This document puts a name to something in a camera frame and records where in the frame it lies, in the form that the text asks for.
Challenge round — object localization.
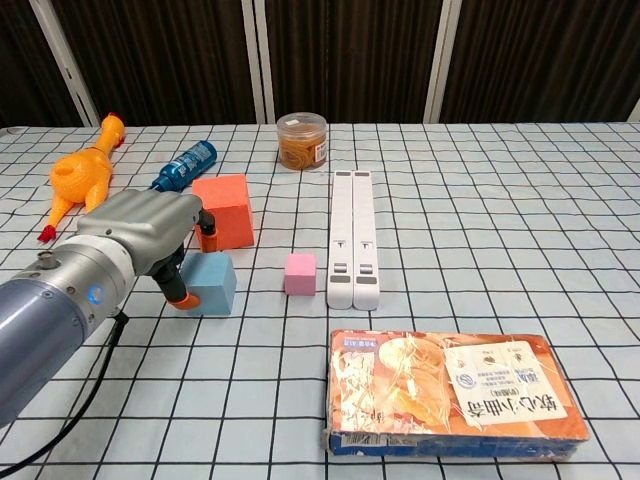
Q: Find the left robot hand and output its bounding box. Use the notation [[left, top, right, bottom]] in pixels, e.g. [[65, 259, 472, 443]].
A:
[[74, 189, 219, 312]]

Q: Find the light blue foam cube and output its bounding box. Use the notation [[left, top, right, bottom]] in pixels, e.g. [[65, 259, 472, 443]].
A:
[[180, 252, 237, 316]]

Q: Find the pink foam cube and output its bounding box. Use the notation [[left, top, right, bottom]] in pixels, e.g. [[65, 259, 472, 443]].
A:
[[284, 252, 317, 297]]

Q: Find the orange foam cube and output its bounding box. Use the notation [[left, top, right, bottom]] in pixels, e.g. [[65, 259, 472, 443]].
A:
[[192, 174, 256, 254]]

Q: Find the yellow rubber chicken toy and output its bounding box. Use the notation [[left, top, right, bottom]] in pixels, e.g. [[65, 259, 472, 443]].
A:
[[38, 113, 127, 245]]

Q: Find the blue spray bottle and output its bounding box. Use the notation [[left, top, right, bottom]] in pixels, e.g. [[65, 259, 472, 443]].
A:
[[148, 141, 219, 194]]

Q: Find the clear jar of rubber bands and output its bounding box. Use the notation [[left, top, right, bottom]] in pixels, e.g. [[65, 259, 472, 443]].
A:
[[276, 112, 329, 171]]

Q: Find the white folding stand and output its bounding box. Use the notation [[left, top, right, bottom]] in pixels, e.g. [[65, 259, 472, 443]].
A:
[[325, 170, 381, 312]]

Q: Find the orange snack box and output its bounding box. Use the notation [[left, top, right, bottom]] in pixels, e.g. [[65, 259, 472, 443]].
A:
[[319, 328, 591, 460]]

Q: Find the checked light blue tablecloth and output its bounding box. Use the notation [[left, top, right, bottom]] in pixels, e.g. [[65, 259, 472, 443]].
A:
[[0, 119, 640, 480]]

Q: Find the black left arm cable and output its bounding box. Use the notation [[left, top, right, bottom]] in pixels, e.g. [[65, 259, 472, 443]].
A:
[[0, 309, 129, 474]]

